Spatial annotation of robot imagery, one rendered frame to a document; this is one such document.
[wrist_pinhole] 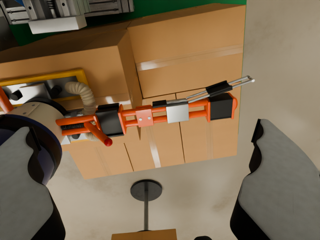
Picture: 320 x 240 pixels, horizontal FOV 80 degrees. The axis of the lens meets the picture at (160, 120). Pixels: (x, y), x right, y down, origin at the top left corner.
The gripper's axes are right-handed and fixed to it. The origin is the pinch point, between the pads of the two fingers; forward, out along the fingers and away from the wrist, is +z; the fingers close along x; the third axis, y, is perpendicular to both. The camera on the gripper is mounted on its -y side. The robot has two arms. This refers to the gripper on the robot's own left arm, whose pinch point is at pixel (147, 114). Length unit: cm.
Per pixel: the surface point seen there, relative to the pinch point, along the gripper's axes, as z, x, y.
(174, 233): 84, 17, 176
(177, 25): 96, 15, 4
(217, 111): 41, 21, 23
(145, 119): 41.5, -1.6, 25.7
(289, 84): 150, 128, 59
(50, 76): 54, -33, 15
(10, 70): 56, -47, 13
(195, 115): 42, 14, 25
